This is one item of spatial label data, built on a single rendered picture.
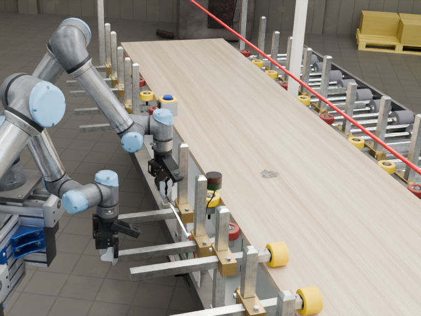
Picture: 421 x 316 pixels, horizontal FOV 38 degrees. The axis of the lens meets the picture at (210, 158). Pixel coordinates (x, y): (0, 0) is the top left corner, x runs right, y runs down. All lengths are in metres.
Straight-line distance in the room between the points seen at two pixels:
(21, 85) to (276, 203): 1.15
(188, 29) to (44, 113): 6.55
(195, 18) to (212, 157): 5.48
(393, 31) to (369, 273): 6.83
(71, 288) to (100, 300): 0.20
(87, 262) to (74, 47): 1.85
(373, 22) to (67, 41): 6.92
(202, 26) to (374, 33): 2.35
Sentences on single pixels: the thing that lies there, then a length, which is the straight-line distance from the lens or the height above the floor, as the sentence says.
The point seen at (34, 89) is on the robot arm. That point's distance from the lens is 1.74.
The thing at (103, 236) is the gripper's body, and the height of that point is 0.96.
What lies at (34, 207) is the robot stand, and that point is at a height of 0.98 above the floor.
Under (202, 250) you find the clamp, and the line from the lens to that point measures 2.23.
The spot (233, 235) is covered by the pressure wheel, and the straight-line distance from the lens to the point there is 2.25.
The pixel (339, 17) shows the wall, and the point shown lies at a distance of 9.14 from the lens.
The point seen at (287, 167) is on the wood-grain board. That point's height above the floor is 0.90.
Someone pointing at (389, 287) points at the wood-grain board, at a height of 0.90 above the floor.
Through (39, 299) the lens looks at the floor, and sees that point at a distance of 3.45.
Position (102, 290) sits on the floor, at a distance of 3.46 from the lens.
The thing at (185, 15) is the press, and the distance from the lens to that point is 8.16.
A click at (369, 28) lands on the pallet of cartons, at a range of 8.73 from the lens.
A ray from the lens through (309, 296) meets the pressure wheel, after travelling 1.87.
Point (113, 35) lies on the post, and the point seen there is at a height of 1.12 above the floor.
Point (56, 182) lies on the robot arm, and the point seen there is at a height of 1.16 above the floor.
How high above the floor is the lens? 2.10
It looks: 25 degrees down
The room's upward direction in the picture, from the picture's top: 2 degrees clockwise
